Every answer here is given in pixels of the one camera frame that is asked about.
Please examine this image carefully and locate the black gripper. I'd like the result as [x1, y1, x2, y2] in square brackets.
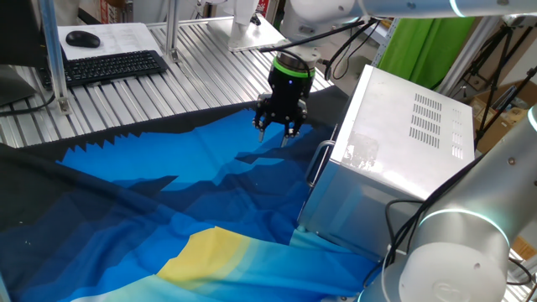
[251, 66, 315, 149]

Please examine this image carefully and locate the silver microwave door handle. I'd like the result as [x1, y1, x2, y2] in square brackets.
[305, 139, 336, 189]

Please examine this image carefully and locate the silver Galanz microwave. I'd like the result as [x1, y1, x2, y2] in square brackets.
[296, 64, 477, 263]

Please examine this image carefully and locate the white stand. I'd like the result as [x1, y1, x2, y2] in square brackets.
[232, 0, 261, 39]

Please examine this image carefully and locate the blue mountain print cloth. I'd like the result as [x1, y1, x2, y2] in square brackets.
[0, 86, 381, 302]

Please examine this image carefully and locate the green fabric backdrop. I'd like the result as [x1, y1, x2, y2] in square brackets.
[377, 16, 477, 90]

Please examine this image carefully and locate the white paper sheet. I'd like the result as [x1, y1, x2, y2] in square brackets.
[57, 22, 164, 61]

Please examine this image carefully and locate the black computer keyboard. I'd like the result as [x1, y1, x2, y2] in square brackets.
[37, 49, 169, 90]

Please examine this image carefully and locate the slanted aluminium profile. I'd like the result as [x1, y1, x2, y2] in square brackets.
[435, 16, 503, 96]

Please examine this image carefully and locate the black computer mouse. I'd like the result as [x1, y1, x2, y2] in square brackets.
[65, 29, 102, 49]

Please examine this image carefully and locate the brown cardboard box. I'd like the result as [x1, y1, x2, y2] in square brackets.
[468, 81, 532, 154]

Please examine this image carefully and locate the black tripod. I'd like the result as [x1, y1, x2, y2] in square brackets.
[461, 24, 537, 150]

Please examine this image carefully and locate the black computer monitor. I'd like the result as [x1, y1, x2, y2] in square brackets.
[0, 0, 48, 108]

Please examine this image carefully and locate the green wrist adapter ring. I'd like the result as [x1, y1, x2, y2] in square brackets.
[271, 55, 316, 80]

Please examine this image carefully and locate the flat metal base plate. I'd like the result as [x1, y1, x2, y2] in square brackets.
[206, 14, 290, 53]

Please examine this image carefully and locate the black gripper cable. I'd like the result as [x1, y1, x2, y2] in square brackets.
[258, 17, 382, 81]

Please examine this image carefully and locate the horizontal aluminium rail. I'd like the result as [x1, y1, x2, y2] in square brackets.
[144, 15, 236, 29]

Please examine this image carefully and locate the aluminium frame post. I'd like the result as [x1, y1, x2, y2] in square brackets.
[164, 0, 182, 64]
[37, 0, 72, 116]

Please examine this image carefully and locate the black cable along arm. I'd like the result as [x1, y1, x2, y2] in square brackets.
[362, 154, 483, 290]

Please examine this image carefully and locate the black monitor cable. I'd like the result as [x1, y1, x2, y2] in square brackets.
[0, 92, 58, 118]

